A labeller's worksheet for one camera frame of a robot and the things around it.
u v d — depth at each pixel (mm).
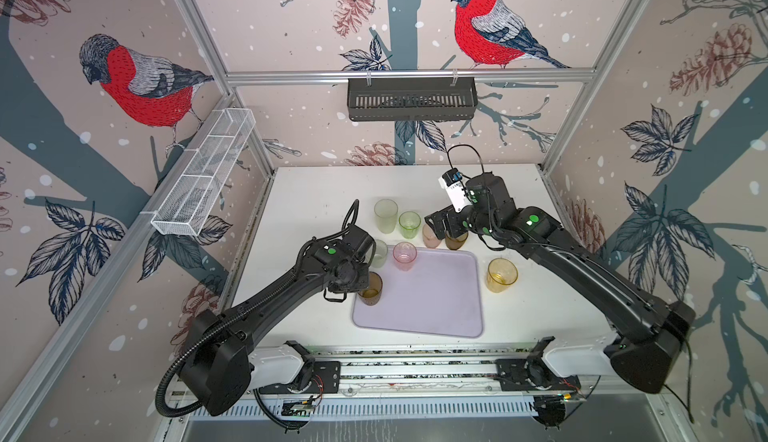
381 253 920
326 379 731
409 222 1018
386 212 971
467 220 611
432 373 761
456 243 959
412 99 1039
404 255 947
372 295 868
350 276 613
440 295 900
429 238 951
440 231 650
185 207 713
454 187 627
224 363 389
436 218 635
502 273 901
